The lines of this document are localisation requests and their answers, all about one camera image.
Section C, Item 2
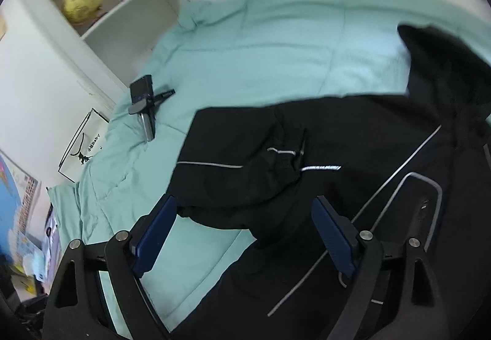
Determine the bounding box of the black hooded jacket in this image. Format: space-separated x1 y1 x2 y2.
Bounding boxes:
168 25 490 339

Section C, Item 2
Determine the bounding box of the white paper shopping bag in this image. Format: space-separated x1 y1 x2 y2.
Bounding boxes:
58 109 109 182

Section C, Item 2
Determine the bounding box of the world map poster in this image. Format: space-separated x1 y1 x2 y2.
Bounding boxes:
1 152 39 265

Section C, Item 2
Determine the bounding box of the phone on selfie stick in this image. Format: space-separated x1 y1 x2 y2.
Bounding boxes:
128 75 176 142

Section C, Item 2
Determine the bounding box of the mint green quilt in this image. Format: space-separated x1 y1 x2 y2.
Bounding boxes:
46 0 491 340

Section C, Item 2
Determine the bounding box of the white bookshelf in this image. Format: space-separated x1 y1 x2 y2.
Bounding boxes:
27 0 190 101

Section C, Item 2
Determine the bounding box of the yellow round plush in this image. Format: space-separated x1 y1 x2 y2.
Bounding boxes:
62 0 103 24

